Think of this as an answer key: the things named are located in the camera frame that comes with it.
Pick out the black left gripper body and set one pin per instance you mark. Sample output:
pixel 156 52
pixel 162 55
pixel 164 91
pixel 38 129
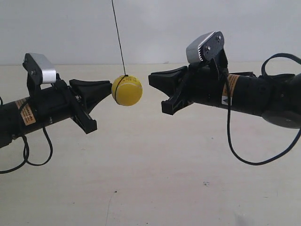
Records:
pixel 59 102

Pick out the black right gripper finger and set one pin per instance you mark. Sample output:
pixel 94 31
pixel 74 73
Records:
pixel 167 81

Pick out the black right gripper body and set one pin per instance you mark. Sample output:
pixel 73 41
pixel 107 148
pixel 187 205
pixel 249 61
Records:
pixel 198 86

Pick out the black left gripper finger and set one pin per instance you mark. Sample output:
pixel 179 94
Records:
pixel 91 93

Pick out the yellow tennis ball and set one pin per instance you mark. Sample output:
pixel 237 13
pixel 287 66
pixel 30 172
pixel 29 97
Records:
pixel 126 90

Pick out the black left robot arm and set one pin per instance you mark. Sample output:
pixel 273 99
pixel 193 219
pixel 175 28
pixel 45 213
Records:
pixel 19 118

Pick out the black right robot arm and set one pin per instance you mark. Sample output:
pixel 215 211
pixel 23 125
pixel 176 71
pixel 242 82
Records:
pixel 276 99

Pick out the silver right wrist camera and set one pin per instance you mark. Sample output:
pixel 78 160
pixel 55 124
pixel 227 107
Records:
pixel 207 47

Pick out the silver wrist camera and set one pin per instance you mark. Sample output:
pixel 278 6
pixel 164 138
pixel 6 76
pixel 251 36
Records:
pixel 39 71
pixel 207 47

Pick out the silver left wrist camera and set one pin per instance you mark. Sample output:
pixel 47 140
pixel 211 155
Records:
pixel 39 71

